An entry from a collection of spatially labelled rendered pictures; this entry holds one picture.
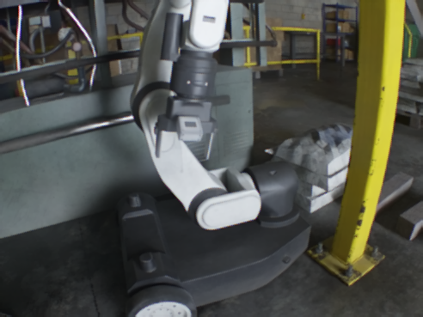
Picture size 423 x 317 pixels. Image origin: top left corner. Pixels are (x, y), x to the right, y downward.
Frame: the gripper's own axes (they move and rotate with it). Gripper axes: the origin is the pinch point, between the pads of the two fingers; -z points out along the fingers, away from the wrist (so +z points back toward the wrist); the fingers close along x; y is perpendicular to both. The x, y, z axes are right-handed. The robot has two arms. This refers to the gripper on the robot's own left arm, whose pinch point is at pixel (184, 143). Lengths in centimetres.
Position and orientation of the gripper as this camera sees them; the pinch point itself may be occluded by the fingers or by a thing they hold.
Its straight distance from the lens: 61.7
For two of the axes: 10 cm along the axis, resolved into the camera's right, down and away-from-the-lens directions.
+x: -9.4, -0.1, -3.4
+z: 1.4, -9.3, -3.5
